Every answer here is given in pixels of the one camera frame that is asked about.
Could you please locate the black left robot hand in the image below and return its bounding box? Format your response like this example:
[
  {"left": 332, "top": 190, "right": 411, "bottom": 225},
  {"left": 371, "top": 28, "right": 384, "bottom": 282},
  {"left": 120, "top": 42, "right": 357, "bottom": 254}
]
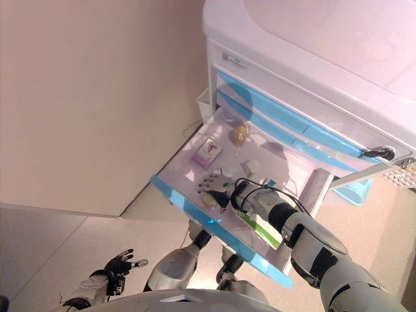
[{"left": 104, "top": 248, "right": 149, "bottom": 277}]

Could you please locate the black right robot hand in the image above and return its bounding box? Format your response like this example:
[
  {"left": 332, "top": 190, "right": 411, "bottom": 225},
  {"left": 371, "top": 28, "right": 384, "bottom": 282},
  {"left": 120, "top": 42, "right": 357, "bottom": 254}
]
[{"left": 196, "top": 174, "right": 240, "bottom": 215}]

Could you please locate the blue handled cart drawer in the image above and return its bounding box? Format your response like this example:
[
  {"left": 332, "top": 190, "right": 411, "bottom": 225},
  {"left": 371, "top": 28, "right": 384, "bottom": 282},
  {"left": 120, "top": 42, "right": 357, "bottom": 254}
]
[
  {"left": 214, "top": 70, "right": 365, "bottom": 159},
  {"left": 149, "top": 107, "right": 335, "bottom": 289},
  {"left": 214, "top": 89, "right": 357, "bottom": 173}
]

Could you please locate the pink white medicine box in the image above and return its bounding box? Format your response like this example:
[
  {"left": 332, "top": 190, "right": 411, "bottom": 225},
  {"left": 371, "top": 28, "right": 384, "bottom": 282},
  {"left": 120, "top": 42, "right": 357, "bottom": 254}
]
[{"left": 190, "top": 138, "right": 224, "bottom": 168}]

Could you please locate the green white medicine box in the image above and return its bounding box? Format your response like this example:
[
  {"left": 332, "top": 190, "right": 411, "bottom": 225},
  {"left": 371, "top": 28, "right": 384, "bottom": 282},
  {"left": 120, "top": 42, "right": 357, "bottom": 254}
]
[{"left": 237, "top": 211, "right": 283, "bottom": 250}]

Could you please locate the silver left robot leg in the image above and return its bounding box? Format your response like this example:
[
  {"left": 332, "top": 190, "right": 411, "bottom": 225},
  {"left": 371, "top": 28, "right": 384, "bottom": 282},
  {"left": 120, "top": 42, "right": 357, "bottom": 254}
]
[{"left": 144, "top": 224, "right": 212, "bottom": 293}]

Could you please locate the grey robot torso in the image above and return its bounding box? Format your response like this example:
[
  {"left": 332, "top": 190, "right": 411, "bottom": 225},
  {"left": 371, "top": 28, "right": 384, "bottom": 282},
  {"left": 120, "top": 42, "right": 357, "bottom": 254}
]
[{"left": 87, "top": 287, "right": 293, "bottom": 312}]

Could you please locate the cart label sticker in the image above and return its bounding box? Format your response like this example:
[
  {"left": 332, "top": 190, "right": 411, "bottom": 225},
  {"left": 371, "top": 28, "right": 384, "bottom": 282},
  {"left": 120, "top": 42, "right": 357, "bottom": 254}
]
[{"left": 222, "top": 51, "right": 250, "bottom": 69}]

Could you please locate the light blue waste bin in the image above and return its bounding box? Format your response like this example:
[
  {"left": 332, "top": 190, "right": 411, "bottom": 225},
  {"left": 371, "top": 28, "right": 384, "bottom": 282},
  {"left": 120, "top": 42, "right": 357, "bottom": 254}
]
[{"left": 333, "top": 178, "right": 373, "bottom": 207}]

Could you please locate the white medical cart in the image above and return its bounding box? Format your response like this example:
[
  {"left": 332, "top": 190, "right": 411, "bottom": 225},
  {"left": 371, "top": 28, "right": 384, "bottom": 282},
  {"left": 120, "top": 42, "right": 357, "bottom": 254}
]
[{"left": 203, "top": 0, "right": 416, "bottom": 188}]

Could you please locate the black cart lock key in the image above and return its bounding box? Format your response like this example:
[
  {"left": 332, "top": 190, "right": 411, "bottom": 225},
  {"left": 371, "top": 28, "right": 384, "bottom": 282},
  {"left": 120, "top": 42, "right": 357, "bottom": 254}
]
[{"left": 362, "top": 146, "right": 396, "bottom": 161}]

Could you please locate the white perforated side basket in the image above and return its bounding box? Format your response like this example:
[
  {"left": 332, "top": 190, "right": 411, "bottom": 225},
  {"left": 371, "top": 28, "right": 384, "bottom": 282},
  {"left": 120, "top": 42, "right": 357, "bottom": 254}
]
[{"left": 382, "top": 157, "right": 416, "bottom": 188}]

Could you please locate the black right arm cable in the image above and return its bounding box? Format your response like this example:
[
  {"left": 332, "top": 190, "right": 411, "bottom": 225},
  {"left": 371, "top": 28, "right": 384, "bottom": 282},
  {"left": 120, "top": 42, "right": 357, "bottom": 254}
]
[{"left": 233, "top": 177, "right": 313, "bottom": 215}]

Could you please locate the white wire side basket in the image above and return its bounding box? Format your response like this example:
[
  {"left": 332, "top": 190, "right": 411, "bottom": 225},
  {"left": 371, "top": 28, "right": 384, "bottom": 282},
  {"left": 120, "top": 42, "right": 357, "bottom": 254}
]
[{"left": 196, "top": 87, "right": 214, "bottom": 123}]

